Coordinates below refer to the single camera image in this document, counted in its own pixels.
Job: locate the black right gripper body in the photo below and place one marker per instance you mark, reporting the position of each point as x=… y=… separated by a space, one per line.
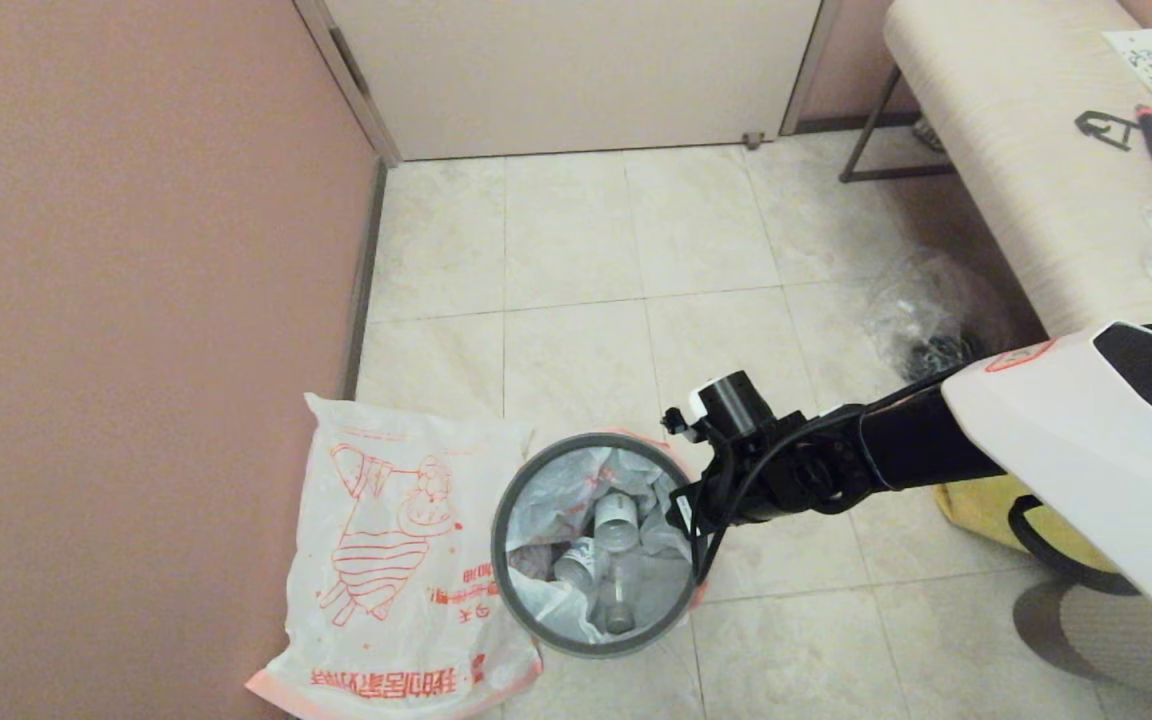
x=756 y=485

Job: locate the white red-print trash bag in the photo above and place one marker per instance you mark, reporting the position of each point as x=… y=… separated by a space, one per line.
x=546 y=510
x=386 y=520

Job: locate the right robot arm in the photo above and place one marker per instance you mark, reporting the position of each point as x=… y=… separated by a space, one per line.
x=1086 y=430

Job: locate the yellow fabric tote bag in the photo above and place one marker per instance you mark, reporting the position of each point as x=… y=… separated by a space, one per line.
x=976 y=515

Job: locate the clear bag with black items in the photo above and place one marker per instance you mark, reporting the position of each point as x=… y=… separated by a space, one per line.
x=921 y=320

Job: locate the flat white red-print trash bag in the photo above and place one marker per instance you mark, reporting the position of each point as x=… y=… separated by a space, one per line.
x=386 y=520

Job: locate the clear bottle with white label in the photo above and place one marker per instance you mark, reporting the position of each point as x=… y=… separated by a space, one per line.
x=618 y=520

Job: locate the clear crushed plastic bottle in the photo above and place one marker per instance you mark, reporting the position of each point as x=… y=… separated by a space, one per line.
x=576 y=565
x=619 y=595

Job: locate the small metal door stopper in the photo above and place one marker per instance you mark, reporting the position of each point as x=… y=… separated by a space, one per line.
x=754 y=140

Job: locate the beige ribbed bin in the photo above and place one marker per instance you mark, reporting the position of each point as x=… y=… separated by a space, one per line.
x=1106 y=640

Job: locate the beige bench with metal legs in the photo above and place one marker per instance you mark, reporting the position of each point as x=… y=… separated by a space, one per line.
x=1016 y=130

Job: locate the white door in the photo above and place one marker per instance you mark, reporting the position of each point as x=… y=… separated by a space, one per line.
x=576 y=70

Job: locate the black metal hook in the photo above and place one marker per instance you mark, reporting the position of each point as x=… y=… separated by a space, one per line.
x=1096 y=125

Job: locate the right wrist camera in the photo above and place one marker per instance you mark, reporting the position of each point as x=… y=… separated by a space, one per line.
x=675 y=420

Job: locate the grey wall baseboard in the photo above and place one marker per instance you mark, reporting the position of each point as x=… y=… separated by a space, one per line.
x=368 y=250

